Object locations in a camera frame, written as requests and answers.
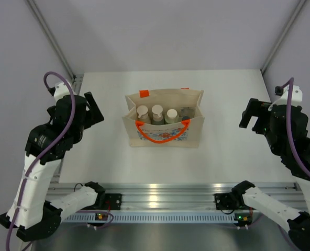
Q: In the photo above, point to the beige pump bottle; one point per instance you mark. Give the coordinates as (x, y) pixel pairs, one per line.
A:
(143, 116)

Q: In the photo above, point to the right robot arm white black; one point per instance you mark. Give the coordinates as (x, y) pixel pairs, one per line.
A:
(295, 156)

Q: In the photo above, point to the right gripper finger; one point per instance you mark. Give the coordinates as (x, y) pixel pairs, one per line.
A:
(260, 125)
(252, 110)

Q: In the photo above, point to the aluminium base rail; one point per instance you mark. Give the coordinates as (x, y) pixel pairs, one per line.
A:
(194, 197)

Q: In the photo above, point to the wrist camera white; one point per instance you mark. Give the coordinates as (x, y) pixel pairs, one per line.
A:
(60, 90)
(283, 92)

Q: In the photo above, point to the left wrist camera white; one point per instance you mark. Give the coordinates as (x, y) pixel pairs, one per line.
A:
(60, 90)

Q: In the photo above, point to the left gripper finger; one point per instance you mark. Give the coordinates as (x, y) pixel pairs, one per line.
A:
(86, 124)
(93, 109)

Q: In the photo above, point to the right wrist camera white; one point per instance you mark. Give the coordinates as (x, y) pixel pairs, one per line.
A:
(283, 92)

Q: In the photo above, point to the light green round-cap bottle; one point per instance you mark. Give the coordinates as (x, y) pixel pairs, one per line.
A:
(171, 116)

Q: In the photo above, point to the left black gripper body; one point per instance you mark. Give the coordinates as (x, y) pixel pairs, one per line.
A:
(76, 135)

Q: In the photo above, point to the grey-green pump bottle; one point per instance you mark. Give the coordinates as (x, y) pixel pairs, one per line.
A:
(157, 115)

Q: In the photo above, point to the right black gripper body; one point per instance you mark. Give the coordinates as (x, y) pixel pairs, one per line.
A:
(275, 147)

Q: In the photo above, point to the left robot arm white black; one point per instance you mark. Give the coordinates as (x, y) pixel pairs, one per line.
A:
(31, 214)

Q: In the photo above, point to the canvas bag with orange handles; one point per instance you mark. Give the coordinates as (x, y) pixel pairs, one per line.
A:
(185, 133)

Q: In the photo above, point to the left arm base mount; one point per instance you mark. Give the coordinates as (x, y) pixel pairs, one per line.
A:
(112, 201)

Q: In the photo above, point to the right frame post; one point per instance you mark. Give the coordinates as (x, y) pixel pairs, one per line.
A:
(289, 24)

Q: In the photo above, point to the small dark-cap jar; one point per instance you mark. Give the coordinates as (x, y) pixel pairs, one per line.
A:
(187, 113)

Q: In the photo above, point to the slotted cable duct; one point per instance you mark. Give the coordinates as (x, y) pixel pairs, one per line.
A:
(124, 217)

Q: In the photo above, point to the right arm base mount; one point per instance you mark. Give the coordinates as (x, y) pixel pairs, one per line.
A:
(225, 201)

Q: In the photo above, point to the left frame post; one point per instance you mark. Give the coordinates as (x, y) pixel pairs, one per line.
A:
(38, 16)

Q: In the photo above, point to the frame post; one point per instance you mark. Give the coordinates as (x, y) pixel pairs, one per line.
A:
(38, 16)
(289, 24)

